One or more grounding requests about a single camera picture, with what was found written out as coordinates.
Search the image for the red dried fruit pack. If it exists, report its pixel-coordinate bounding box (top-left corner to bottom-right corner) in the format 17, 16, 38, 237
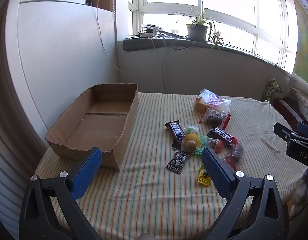
224, 138, 244, 171

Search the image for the small pale green candy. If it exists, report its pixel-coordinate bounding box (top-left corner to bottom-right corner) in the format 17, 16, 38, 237
183, 125, 200, 135

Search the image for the packaged sliced bread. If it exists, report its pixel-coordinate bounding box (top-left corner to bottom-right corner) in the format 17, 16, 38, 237
194, 88, 231, 114

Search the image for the small hanging plant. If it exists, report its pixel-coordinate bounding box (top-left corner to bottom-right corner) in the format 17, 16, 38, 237
208, 21, 224, 54

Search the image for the brown ball candy yellow wrapper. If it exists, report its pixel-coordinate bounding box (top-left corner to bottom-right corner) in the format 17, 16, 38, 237
182, 133, 201, 147

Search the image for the green snack packet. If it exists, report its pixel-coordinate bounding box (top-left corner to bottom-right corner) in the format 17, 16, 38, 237
194, 135, 209, 155

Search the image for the Snickers bar English label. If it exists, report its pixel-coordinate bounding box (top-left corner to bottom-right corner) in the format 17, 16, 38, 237
164, 120, 185, 150

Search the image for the white refrigerator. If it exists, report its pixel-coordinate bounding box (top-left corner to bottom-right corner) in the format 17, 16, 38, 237
5, 0, 119, 143

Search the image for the Snickers bar Chinese label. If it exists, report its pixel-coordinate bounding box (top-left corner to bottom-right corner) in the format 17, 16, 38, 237
207, 127, 238, 148

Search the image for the grey hanging cable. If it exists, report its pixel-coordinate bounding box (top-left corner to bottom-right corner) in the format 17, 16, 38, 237
160, 36, 169, 94

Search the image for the white hanging cable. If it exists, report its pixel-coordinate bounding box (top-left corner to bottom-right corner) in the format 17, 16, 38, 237
95, 0, 140, 77

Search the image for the brown ball candy pink wrapper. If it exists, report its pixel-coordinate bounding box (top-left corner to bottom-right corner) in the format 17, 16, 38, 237
181, 140, 197, 154

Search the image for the brown cardboard box tray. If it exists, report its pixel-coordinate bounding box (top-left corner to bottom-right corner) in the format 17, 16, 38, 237
45, 83, 138, 170

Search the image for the dark cake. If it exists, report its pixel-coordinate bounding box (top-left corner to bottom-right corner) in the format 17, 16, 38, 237
198, 107, 231, 130

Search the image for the striped tablecloth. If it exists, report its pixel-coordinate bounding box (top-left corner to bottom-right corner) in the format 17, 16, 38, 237
34, 91, 308, 240

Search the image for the black patterned snack packet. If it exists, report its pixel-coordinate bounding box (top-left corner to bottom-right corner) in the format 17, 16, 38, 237
166, 150, 190, 174

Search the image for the white power strip with adapters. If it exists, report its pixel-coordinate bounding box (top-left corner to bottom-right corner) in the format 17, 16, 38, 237
133, 24, 164, 38

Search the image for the potted spider plant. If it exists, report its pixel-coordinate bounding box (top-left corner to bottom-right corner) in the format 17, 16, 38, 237
178, 0, 215, 42

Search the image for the green tissue pack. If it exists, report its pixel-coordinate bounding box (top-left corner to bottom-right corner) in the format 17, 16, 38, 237
261, 78, 285, 103

